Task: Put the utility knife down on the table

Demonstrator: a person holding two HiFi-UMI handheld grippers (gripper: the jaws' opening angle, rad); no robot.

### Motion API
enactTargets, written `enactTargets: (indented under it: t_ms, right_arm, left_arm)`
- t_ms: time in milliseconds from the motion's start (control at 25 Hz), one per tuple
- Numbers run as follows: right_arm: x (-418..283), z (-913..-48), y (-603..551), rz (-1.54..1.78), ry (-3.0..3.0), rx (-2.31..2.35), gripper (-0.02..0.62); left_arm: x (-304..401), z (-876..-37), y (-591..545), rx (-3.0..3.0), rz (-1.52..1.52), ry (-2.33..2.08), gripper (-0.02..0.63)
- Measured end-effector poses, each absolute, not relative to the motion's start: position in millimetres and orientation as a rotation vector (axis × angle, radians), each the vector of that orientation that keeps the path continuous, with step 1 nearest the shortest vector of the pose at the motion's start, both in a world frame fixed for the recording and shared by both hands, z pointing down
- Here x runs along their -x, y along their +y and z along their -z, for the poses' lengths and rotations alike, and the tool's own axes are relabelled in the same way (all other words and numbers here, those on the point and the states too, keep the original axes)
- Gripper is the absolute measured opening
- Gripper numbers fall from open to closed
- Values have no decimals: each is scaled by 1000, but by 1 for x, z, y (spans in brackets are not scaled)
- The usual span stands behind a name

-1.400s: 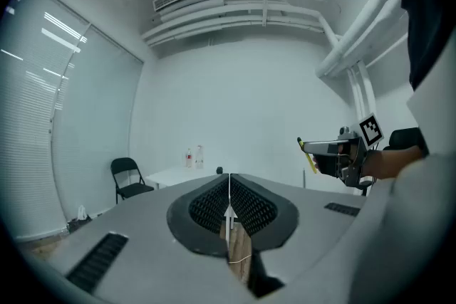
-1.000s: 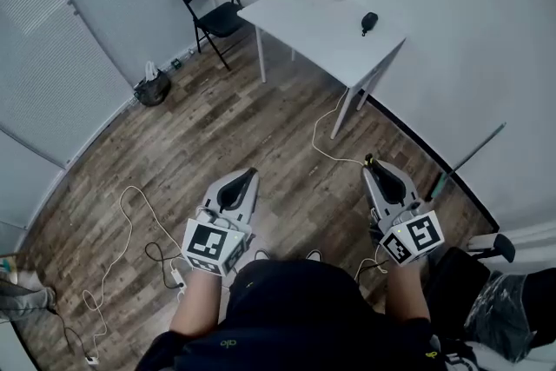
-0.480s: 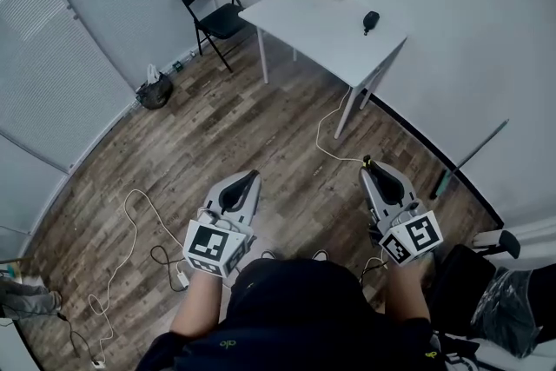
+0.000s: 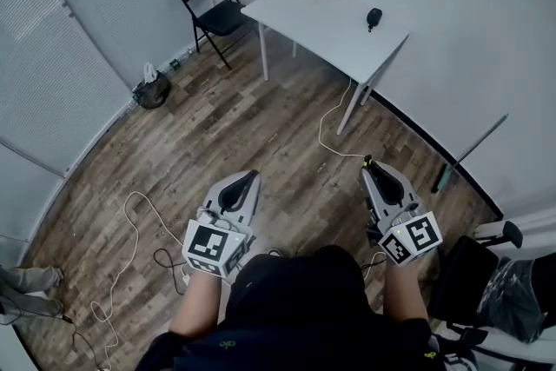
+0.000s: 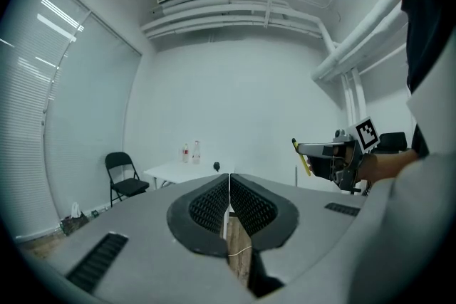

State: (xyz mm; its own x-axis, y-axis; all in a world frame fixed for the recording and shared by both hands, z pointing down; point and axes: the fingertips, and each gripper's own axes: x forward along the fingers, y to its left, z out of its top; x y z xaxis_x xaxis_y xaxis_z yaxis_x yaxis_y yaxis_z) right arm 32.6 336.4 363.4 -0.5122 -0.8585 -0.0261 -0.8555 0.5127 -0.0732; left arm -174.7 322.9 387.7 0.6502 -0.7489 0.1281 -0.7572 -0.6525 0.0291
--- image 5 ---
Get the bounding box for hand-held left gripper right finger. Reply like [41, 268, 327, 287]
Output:
[229, 172, 370, 298]

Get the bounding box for white window blind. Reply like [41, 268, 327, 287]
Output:
[0, 0, 90, 243]
[43, 11, 143, 229]

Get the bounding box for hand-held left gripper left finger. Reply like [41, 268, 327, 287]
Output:
[17, 172, 256, 304]

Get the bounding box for person's right hand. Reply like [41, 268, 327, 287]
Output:
[333, 145, 361, 170]

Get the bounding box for black folding chair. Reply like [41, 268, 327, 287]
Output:
[104, 151, 150, 208]

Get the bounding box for person's right forearm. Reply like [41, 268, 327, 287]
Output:
[357, 148, 418, 187]

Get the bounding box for person's black shirt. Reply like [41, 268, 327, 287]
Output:
[399, 0, 456, 158]

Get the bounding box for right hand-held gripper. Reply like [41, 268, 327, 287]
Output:
[296, 115, 382, 195]

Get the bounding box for black office chair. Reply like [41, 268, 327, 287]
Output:
[369, 131, 408, 156]

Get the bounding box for thick white insulated pipes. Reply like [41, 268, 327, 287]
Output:
[311, 0, 410, 83]

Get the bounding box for white horizontal ceiling pipes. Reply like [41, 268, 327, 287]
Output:
[140, 0, 334, 44]

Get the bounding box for white folding table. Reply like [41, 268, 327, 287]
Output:
[142, 159, 250, 190]

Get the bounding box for white cable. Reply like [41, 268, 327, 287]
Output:
[227, 244, 251, 258]

